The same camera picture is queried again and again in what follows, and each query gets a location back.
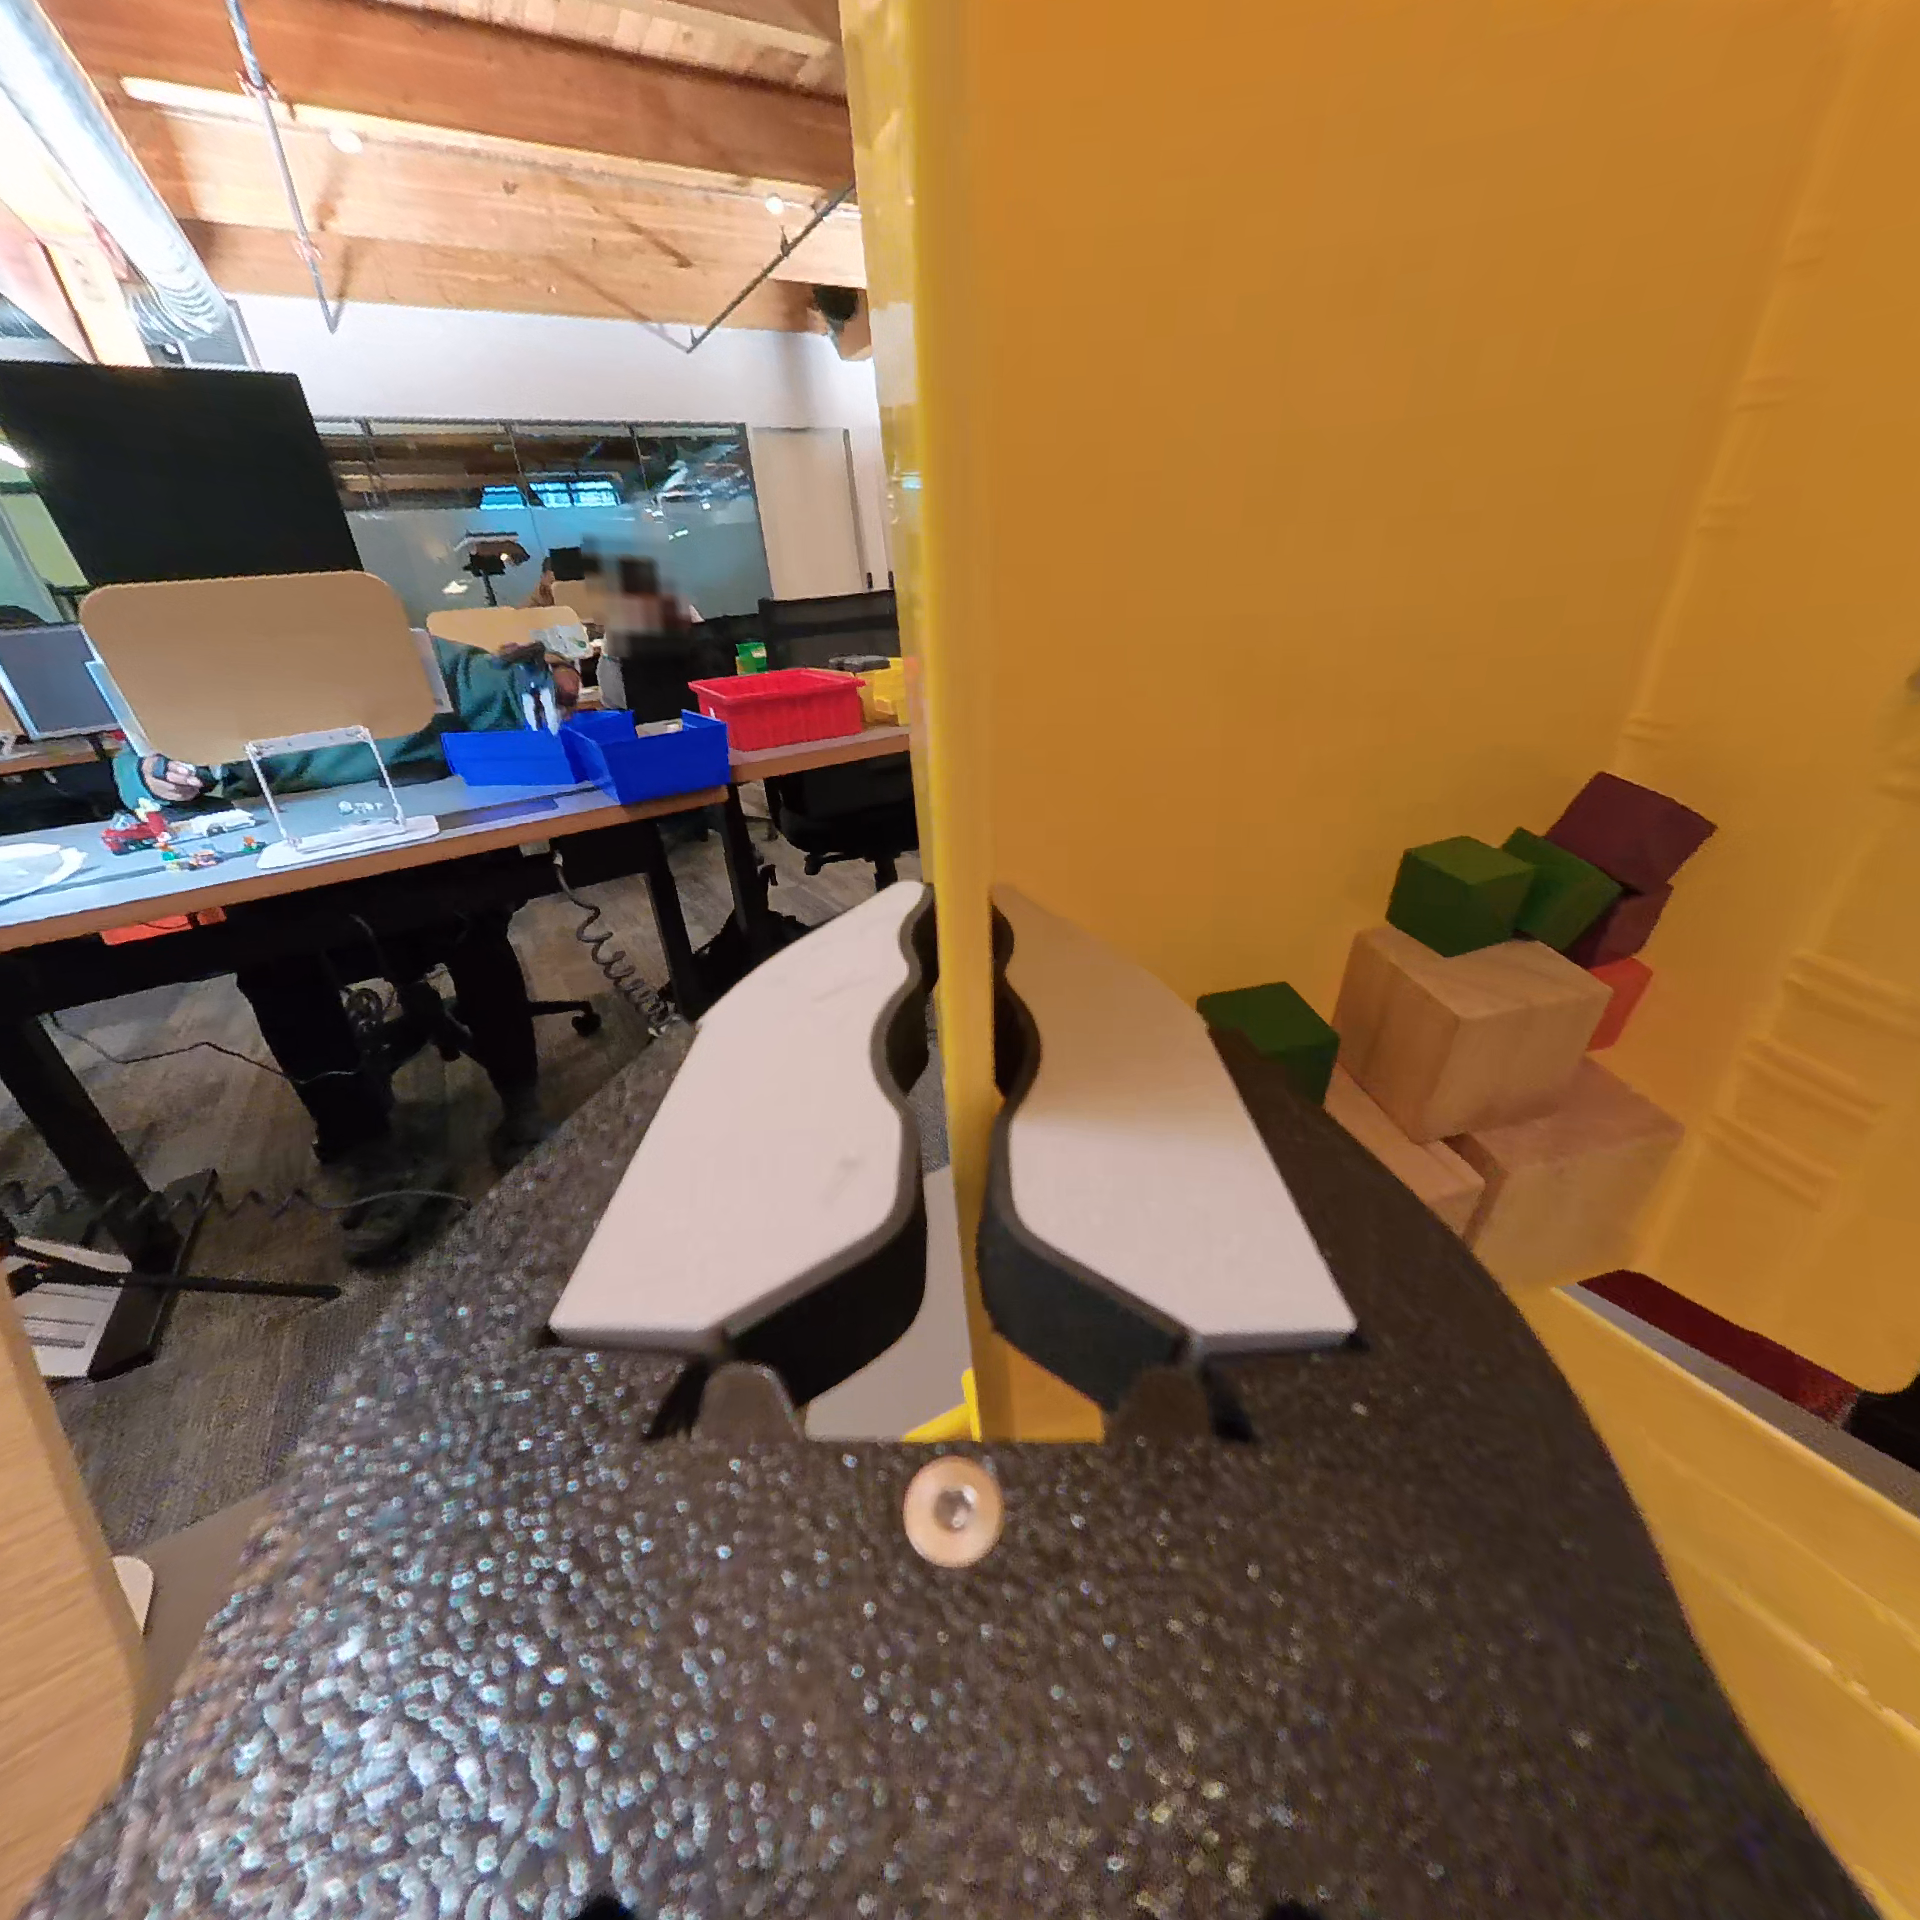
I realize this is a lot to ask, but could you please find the blue plastic bin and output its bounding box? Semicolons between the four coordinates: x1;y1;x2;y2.
440;727;579;789
562;709;731;807

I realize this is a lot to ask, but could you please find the wooden divider panel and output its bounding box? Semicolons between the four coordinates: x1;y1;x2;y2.
79;570;436;767
428;603;588;654

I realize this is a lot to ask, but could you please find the yellow plastic box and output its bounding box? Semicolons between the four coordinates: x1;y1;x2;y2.
1546;1286;1920;1920
836;0;1920;1449

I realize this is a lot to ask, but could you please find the red plastic bin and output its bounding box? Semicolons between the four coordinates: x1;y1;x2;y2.
689;668;866;751

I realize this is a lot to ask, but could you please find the black office chair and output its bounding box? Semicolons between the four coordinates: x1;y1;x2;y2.
756;593;921;887

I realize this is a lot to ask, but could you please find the black coiled cable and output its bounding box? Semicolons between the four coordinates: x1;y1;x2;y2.
555;854;676;1038

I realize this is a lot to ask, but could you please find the grey computer monitor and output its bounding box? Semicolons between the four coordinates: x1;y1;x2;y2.
0;621;121;741

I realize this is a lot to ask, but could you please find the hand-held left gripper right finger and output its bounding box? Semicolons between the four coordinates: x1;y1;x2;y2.
978;884;1362;1415

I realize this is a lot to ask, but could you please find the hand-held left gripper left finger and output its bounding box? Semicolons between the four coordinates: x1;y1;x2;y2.
547;879;938;1407

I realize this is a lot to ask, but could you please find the pile of coloured wooden cubes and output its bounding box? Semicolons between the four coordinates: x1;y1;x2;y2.
1199;772;1719;1291

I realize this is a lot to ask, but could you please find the clear acrylic stand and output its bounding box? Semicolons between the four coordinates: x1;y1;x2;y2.
247;725;442;868

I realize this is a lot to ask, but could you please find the long grey office desk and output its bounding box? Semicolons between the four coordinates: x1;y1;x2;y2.
0;719;916;1291

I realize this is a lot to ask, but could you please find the silver ventilation duct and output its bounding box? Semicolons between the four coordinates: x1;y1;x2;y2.
0;0;242;362

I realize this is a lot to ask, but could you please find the light wooden panel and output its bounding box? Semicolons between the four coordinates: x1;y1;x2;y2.
0;1289;154;1787

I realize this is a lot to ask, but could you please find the pile of small toy pieces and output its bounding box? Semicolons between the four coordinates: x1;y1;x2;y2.
104;807;261;876

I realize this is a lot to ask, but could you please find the large black screen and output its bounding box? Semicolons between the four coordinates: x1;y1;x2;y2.
0;358;367;590

